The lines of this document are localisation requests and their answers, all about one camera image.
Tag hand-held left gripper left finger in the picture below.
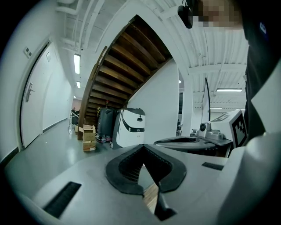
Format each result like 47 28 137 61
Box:
4 144 159 225

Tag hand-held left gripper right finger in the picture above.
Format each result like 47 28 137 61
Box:
142 131 280 225

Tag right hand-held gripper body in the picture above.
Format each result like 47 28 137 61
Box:
196 109 249 150

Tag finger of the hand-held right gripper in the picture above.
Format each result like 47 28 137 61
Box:
163 134 202 140
153 138 234 158

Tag recessed ceiling light panel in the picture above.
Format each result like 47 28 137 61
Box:
216 87 243 93

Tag open cardboard box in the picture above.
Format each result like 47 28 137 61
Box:
78 124 97 141

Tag white and black service robot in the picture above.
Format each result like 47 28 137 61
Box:
112 107 146 150

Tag black floor cleaning machine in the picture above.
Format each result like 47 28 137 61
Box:
97 107 118 141

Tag metal trolley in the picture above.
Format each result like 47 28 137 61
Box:
69 108 80 133

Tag person's black shirt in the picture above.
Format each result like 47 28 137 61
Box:
241 0 281 145

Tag white door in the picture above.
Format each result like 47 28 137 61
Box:
20 40 58 149

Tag wooden staircase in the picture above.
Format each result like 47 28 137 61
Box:
78 14 173 135

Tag long ceiling light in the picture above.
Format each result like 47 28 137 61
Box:
73 53 81 76

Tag person's head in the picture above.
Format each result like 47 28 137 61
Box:
193 0 245 29

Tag white ceiling pipes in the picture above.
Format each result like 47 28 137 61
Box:
54 0 106 52

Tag gripper-mounted fisheye camera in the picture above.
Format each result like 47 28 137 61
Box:
199 122 212 135

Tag silver door handle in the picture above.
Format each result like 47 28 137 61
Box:
25 82 36 103

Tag black head-worn camera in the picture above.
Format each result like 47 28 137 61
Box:
177 0 195 29

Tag wall switch panel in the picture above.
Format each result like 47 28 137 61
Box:
22 46 32 59

